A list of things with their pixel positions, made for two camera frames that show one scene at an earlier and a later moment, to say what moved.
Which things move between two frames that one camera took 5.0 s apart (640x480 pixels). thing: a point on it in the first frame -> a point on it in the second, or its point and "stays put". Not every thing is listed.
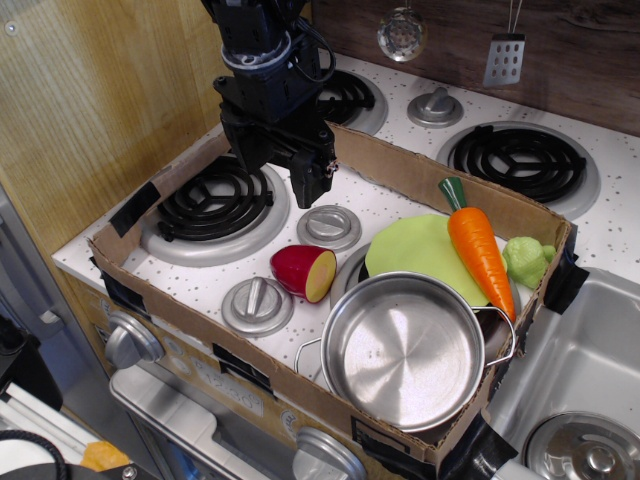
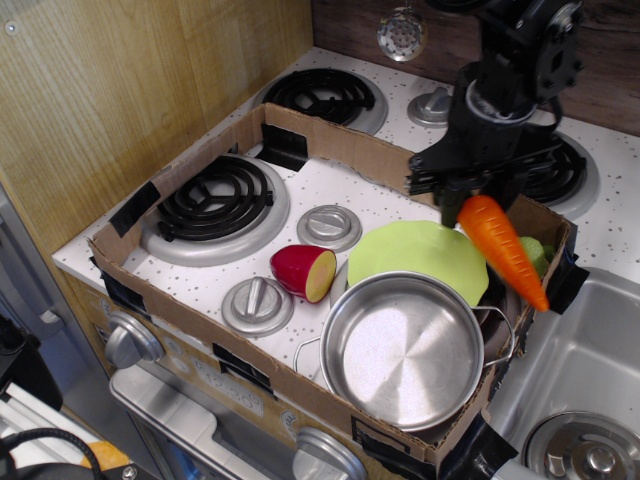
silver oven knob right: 319,456 stays put
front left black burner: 227,211 stays put
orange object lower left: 102,455 stays put
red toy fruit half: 303,270 stays put
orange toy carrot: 476,244 -> 490,221
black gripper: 271,111 -> 478,148
